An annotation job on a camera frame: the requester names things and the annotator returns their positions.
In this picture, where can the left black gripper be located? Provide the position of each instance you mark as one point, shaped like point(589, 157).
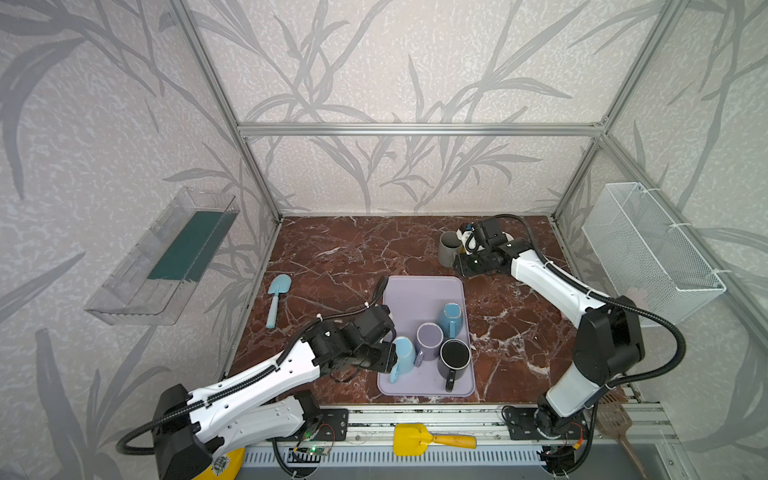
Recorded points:
point(384, 356)

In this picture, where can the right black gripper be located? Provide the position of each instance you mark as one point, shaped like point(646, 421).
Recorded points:
point(469, 263)

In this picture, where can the grey ceramic mug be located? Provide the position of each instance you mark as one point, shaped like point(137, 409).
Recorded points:
point(449, 246)

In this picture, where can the light blue mug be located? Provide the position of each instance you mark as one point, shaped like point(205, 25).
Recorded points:
point(406, 355)

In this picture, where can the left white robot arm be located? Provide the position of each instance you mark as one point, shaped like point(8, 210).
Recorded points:
point(192, 429)

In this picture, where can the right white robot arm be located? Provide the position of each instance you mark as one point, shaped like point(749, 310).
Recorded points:
point(609, 339)

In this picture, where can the teal blue mug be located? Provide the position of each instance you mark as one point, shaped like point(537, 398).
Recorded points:
point(451, 320)

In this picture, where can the purple ceramic mug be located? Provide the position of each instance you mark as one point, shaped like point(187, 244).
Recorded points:
point(429, 338)

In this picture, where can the black ceramic mug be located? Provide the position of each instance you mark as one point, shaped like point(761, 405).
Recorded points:
point(453, 360)

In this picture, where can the light blue toy shovel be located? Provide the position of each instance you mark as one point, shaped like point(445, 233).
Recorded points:
point(280, 285)

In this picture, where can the yellow toy shovel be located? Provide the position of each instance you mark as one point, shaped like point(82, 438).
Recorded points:
point(413, 439)

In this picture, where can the pink object in basket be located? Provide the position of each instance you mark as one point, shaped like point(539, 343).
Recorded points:
point(639, 297)

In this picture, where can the green sponge sheet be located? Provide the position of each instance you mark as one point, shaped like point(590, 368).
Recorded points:
point(193, 248)

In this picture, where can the brown slotted spatula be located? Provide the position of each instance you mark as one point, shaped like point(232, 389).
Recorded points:
point(613, 421)

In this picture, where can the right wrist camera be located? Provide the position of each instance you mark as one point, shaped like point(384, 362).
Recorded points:
point(467, 236)

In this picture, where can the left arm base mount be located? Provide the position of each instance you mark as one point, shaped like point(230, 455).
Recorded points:
point(330, 426)

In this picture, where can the white wire basket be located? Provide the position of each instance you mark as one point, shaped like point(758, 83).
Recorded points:
point(640, 245)

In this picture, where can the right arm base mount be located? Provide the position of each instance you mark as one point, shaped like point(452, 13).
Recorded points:
point(522, 423)

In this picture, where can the clear plastic wall shelf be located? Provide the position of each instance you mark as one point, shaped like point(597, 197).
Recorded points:
point(128, 297)

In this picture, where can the aluminium cage frame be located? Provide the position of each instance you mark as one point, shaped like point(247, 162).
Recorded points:
point(435, 85)

